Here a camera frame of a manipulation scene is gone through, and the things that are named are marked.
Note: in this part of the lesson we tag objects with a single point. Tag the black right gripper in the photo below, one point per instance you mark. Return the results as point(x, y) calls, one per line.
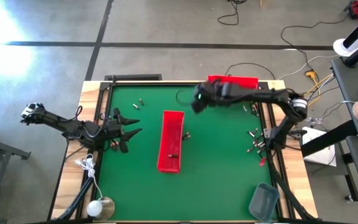
point(207, 95)

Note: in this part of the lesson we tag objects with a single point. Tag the black camera mount strut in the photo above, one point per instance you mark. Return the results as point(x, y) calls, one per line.
point(291, 199)
point(79, 196)

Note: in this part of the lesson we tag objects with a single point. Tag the round metal base disc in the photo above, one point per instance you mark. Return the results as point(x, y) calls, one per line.
point(108, 207)

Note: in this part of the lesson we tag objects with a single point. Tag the black diagonal beam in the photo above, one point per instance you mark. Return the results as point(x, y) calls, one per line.
point(328, 138)

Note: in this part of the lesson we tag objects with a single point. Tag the grey plastic tub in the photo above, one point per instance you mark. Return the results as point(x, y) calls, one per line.
point(263, 202)

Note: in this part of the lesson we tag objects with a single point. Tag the black table frame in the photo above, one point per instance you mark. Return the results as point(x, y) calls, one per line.
point(182, 84)

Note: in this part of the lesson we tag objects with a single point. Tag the small cylindrical battery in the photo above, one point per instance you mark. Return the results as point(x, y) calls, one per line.
point(254, 110)
point(255, 130)
point(245, 108)
point(260, 151)
point(261, 144)
point(255, 142)

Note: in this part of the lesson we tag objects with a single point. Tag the green table mat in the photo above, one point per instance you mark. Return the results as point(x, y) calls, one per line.
point(216, 174)

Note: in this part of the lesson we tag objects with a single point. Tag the white black cylinder stand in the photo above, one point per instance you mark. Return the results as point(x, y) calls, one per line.
point(346, 46)

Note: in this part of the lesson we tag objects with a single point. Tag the white round lamp ball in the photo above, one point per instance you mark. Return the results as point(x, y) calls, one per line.
point(94, 208)

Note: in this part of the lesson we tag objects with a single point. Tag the small silver battery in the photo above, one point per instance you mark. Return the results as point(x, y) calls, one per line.
point(135, 106)
point(187, 137)

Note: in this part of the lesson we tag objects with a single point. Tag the small red clip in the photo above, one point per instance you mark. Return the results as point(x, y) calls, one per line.
point(262, 161)

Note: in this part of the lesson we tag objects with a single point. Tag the long red plastic bin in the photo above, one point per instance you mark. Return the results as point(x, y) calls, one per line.
point(242, 81)
point(169, 137)

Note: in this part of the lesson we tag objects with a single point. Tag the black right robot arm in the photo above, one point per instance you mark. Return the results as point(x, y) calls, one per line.
point(278, 98)

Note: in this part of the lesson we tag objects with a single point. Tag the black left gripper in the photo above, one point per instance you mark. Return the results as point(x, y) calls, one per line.
point(112, 132)

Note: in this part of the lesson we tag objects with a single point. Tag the white box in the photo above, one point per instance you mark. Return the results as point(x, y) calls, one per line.
point(319, 149)

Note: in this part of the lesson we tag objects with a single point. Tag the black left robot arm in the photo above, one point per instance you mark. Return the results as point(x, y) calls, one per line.
point(57, 123)

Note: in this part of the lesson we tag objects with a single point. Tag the grey side table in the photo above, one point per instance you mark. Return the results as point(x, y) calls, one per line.
point(343, 74)

